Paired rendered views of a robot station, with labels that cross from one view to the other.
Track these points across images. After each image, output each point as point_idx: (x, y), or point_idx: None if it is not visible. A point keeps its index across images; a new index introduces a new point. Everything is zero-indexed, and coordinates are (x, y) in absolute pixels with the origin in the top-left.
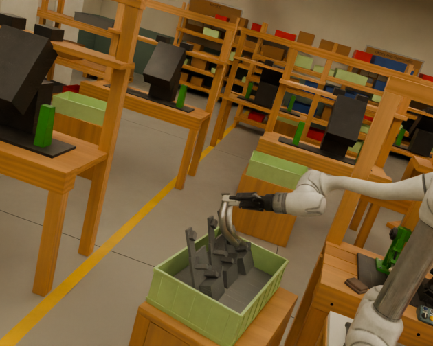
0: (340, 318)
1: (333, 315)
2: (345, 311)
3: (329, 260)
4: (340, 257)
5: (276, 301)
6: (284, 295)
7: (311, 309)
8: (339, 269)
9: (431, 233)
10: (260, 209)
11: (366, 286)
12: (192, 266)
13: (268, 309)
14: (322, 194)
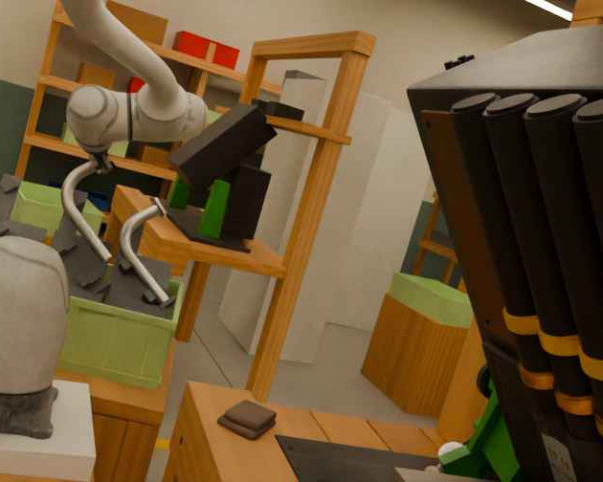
0: (69, 391)
1: (73, 384)
2: (185, 462)
3: (337, 420)
4: (387, 439)
5: (101, 384)
6: (138, 395)
7: (169, 454)
8: (318, 427)
9: None
10: (101, 163)
11: (256, 421)
12: None
13: (60, 373)
14: (141, 111)
